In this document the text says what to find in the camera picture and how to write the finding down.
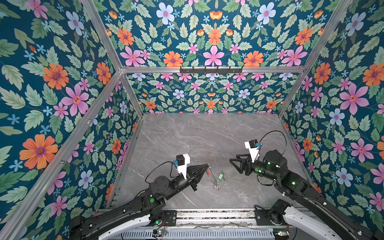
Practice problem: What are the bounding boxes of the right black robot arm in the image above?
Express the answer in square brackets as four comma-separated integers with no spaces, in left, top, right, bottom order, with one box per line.
[230,150,384,240]

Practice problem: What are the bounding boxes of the keyring with coloured keys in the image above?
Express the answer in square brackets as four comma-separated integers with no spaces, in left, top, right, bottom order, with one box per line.
[207,164,221,191]

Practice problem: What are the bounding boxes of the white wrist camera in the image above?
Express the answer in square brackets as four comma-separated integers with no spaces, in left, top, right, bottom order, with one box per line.
[245,140,262,163]
[176,154,191,179]

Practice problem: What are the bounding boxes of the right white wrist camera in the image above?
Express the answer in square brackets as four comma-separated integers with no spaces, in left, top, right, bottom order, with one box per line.
[245,140,262,163]

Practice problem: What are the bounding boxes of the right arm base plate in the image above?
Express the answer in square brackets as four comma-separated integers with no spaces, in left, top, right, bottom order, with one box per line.
[254,199,292,226]

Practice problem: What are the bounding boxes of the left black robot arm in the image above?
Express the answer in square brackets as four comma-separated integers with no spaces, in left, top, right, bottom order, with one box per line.
[69,164,209,240]

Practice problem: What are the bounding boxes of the green capped key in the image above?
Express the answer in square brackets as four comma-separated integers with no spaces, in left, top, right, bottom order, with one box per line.
[218,171,225,182]

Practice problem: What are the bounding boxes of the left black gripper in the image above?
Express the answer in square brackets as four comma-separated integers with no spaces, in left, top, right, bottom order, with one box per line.
[164,162,210,202]

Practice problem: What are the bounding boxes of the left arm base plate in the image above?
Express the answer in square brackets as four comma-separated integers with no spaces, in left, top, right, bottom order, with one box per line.
[150,210,178,227]

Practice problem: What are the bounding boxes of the right camera cable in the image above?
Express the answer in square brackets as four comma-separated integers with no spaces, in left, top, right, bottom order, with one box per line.
[258,130,288,157]

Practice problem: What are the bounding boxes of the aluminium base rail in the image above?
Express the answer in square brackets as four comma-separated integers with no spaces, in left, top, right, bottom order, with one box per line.
[98,207,331,229]

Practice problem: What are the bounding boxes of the left camera cable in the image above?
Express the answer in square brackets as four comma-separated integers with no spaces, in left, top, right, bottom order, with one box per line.
[144,161,178,184]

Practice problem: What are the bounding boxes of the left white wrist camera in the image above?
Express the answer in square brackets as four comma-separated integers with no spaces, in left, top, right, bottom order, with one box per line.
[176,154,191,179]

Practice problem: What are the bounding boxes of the black hook rail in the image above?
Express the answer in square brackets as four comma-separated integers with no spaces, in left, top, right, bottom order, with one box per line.
[179,67,243,75]

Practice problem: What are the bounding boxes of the camera cable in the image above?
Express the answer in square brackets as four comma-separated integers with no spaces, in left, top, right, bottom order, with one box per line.
[144,161,178,184]
[258,130,288,157]

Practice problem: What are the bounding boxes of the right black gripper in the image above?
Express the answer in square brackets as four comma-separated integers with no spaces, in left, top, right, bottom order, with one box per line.
[229,153,279,184]

